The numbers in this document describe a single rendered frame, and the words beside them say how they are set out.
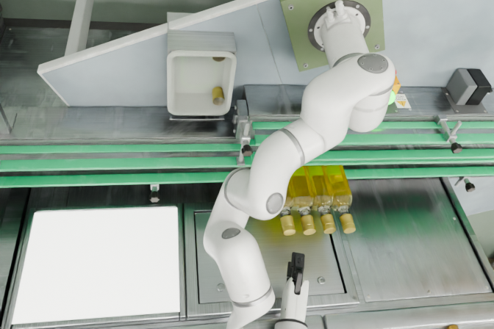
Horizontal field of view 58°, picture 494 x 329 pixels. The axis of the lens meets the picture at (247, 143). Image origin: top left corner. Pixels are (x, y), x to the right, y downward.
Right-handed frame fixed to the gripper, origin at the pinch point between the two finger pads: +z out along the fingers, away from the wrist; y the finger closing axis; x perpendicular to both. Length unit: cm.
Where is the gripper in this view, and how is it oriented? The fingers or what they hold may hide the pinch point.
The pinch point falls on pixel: (295, 264)
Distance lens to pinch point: 116.8
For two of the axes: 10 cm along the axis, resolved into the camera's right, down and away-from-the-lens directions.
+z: 1.4, -7.5, 6.5
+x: -9.8, -1.8, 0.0
